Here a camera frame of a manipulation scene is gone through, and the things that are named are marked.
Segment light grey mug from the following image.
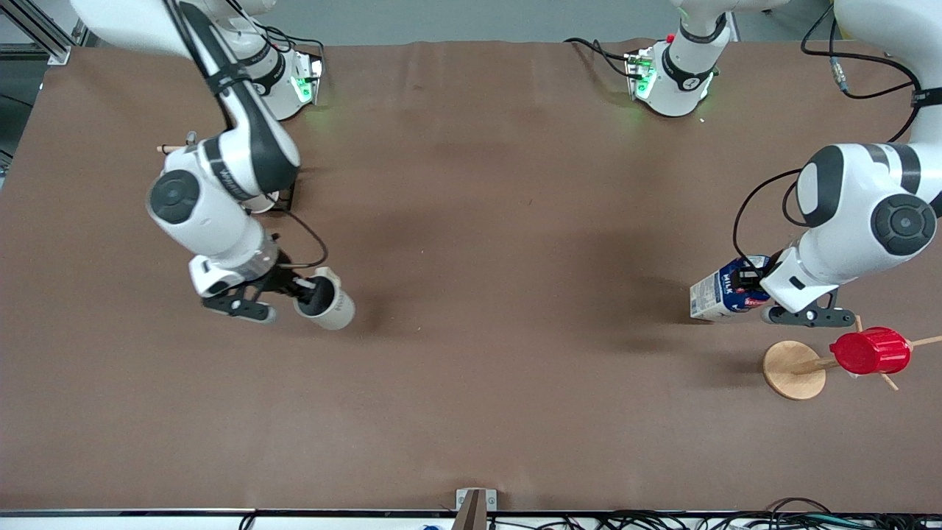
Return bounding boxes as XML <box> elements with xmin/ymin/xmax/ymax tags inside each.
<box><xmin>294</xmin><ymin>266</ymin><xmax>355</xmax><ymax>331</ymax></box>

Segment metal bracket with post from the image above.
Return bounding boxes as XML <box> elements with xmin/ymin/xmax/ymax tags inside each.
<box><xmin>450</xmin><ymin>488</ymin><xmax>497</xmax><ymax>530</ymax></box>

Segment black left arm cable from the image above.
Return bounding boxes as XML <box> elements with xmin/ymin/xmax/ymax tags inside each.
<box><xmin>732</xmin><ymin>4</ymin><xmax>924</xmax><ymax>269</ymax></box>

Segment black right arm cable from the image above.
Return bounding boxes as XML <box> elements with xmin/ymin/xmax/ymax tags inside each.
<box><xmin>163</xmin><ymin>0</ymin><xmax>329</xmax><ymax>269</ymax></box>

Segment wooden mug tree stand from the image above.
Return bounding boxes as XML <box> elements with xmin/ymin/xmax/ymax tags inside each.
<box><xmin>762</xmin><ymin>315</ymin><xmax>942</xmax><ymax>401</ymax></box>

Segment black left base cable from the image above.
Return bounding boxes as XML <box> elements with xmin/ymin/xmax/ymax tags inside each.
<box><xmin>565</xmin><ymin>37</ymin><xmax>645</xmax><ymax>80</ymax></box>

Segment aluminium frame profile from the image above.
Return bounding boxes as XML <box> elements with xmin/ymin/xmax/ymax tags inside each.
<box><xmin>0</xmin><ymin>0</ymin><xmax>89</xmax><ymax>66</ymax></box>

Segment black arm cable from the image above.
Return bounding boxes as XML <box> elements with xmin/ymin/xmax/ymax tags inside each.
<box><xmin>732</xmin><ymin>4</ymin><xmax>924</xmax><ymax>269</ymax></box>
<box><xmin>163</xmin><ymin>0</ymin><xmax>329</xmax><ymax>269</ymax></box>

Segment black base cable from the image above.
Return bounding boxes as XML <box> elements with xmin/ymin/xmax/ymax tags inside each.
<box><xmin>254</xmin><ymin>22</ymin><xmax>326</xmax><ymax>56</ymax></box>
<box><xmin>565</xmin><ymin>37</ymin><xmax>645</xmax><ymax>80</ymax></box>

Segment black right base cable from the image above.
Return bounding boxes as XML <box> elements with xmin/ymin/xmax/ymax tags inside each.
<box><xmin>254</xmin><ymin>22</ymin><xmax>326</xmax><ymax>56</ymax></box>

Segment red plastic cup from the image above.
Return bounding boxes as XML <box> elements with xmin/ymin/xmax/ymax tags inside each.
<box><xmin>829</xmin><ymin>327</ymin><xmax>913</xmax><ymax>375</ymax></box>

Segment black wire mug rack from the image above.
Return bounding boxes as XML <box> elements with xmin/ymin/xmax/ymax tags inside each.
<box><xmin>157</xmin><ymin>131</ymin><xmax>299</xmax><ymax>216</ymax></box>

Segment black floor cable tangle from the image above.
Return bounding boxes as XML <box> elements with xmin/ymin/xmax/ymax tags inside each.
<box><xmin>487</xmin><ymin>510</ymin><xmax>942</xmax><ymax>530</ymax></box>

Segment black looping floor cable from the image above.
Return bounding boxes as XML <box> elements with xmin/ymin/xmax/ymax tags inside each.
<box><xmin>767</xmin><ymin>497</ymin><xmax>834</xmax><ymax>517</ymax></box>

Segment brown table cover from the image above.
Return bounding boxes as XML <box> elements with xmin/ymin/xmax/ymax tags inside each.
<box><xmin>0</xmin><ymin>38</ymin><xmax>942</xmax><ymax>514</ymax></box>

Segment blue white milk carton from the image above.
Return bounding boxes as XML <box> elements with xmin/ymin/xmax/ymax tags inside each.
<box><xmin>690</xmin><ymin>255</ymin><xmax>772</xmax><ymax>322</ymax></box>

